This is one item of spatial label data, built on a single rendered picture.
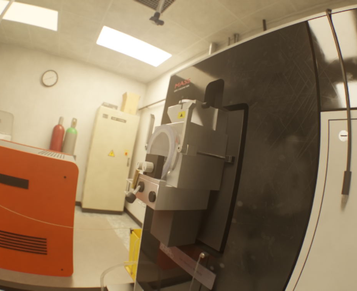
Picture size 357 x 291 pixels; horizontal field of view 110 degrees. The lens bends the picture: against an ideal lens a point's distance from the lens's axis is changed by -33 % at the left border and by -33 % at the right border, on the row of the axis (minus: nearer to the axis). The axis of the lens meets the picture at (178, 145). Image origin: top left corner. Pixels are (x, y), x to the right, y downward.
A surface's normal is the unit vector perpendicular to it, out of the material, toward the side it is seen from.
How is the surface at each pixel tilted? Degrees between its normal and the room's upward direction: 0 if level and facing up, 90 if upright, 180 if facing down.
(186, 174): 90
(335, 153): 90
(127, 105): 90
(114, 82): 90
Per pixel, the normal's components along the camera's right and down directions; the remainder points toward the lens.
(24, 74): 0.57, 0.02
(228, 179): -0.81, -0.20
